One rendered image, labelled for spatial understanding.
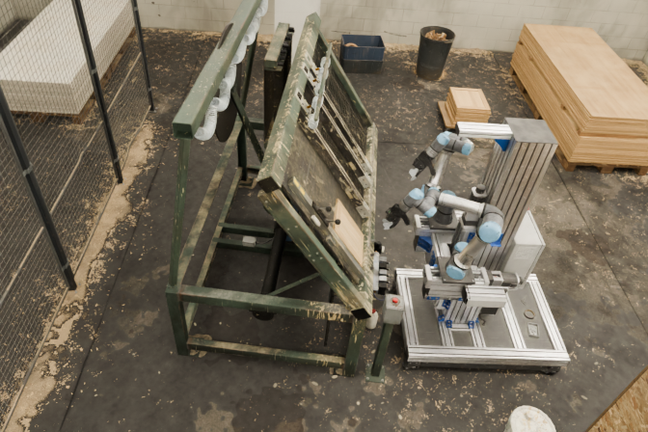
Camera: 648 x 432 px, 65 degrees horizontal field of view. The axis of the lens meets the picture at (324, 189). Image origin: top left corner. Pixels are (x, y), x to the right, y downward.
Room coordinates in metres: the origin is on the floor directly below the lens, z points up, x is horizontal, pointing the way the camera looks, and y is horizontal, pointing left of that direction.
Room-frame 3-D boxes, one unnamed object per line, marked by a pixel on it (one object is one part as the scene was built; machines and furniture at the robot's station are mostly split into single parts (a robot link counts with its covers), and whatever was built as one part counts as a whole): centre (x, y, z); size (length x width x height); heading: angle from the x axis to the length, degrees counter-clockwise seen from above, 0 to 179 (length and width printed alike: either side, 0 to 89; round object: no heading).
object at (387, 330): (2.08, -0.54, 0.38); 0.06 x 0.06 x 0.75; 88
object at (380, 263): (2.52, -0.48, 0.69); 0.50 x 0.14 x 0.24; 178
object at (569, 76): (6.21, -3.26, 0.39); 2.46 x 1.05 x 0.78; 4
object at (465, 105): (5.78, -1.68, 0.20); 0.61 x 0.53 x 0.40; 4
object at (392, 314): (2.08, -0.54, 0.84); 0.12 x 0.12 x 0.18; 88
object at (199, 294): (3.15, 0.28, 0.41); 2.20 x 1.38 x 0.83; 178
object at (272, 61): (3.90, 0.47, 1.38); 0.70 x 0.15 x 0.85; 178
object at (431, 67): (7.06, -1.39, 0.33); 0.52 x 0.51 x 0.65; 4
